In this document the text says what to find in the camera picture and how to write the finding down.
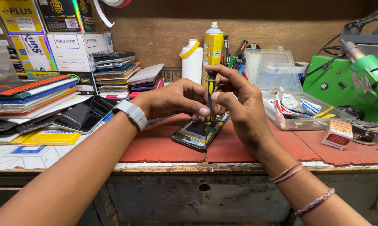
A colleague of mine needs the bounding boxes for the person's right hand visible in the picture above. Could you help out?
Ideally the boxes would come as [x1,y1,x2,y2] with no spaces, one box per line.
[205,64,275,154]

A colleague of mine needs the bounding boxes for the yellow spray can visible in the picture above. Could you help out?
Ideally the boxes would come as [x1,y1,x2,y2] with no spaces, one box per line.
[201,22,224,89]

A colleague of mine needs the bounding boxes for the opened smartphone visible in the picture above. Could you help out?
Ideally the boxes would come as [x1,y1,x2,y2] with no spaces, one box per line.
[171,112,230,153]

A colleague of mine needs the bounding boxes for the yellow flat packet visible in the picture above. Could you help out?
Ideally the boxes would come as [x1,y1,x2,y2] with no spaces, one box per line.
[21,128,83,147]

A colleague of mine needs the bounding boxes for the bunch of upright hand tools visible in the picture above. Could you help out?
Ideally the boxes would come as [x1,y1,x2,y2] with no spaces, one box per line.
[220,35,250,77]

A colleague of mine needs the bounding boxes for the red rubber mat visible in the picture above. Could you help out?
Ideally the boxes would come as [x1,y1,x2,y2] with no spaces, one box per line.
[293,127,378,167]
[207,118,322,164]
[119,113,198,164]

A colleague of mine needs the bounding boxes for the white blue printed sheet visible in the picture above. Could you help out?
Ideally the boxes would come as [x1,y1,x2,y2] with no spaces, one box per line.
[0,138,120,172]

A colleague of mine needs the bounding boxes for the pastel beaded bracelet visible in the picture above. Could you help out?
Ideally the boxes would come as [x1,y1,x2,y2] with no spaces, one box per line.
[294,187,336,217]

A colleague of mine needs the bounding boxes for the red white tape roll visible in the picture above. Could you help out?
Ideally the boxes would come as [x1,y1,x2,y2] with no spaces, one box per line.
[92,0,132,28]

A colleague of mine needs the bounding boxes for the yellow tweezers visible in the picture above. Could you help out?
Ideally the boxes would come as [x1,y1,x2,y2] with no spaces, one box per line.
[312,106,335,119]

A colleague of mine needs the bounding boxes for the black cables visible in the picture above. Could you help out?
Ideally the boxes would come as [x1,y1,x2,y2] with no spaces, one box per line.
[302,33,347,80]

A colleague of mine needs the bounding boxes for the white smartwatch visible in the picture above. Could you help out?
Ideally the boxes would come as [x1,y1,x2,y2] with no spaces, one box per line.
[113,99,149,131]

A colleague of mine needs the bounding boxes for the stack of printed cartons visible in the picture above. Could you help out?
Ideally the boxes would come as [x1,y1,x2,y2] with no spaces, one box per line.
[0,0,115,95]

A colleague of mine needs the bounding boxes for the green machine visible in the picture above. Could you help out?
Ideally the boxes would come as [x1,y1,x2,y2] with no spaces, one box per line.
[302,40,378,131]

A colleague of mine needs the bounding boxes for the pink thread bracelets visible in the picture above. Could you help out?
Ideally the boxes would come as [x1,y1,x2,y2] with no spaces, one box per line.
[269,161,304,184]

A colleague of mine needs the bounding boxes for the grey metal clamp part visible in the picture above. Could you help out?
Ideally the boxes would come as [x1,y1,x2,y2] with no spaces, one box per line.
[347,119,378,146]

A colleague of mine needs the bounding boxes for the small black device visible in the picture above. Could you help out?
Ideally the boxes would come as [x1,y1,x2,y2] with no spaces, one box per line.
[336,104,365,120]

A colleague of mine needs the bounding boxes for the black phone with white frame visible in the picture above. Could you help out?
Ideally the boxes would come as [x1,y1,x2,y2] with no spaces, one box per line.
[53,95,118,135]

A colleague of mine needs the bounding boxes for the grey metal frame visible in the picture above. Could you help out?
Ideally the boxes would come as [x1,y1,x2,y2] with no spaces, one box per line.
[339,10,378,46]

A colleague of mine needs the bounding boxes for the clear plastic bag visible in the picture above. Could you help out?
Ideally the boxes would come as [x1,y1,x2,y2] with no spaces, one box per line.
[0,45,20,85]

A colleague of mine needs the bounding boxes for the person's left hand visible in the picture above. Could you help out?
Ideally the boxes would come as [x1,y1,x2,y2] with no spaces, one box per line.
[131,78,212,122]

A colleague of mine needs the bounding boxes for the white plastic bottle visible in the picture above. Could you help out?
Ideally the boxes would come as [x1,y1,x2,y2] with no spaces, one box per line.
[179,39,204,85]

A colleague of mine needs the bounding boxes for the clear plastic lidded box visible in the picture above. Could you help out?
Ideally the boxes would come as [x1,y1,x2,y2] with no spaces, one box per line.
[243,48,357,131]

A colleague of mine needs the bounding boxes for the blue white striped packet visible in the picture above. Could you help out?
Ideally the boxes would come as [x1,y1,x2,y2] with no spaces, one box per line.
[297,99,322,116]

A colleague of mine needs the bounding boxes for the small orange white carton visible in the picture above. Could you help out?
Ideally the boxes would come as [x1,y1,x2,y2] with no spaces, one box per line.
[322,119,354,151]

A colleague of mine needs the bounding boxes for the white glue tube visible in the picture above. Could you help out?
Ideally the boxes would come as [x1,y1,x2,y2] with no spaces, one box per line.
[278,87,300,111]

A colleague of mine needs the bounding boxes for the grey metal drawer front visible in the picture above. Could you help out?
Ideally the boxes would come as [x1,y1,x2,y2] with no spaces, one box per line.
[105,175,293,223]

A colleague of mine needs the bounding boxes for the pile of flat part packets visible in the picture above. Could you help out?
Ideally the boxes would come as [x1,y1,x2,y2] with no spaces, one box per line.
[0,74,90,144]

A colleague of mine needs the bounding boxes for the pile of phone parts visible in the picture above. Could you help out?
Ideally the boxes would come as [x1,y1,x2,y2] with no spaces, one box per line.
[92,51,165,100]

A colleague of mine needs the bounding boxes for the black yellow screwdriver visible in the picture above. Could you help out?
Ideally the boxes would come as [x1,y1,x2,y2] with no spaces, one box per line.
[204,71,218,145]

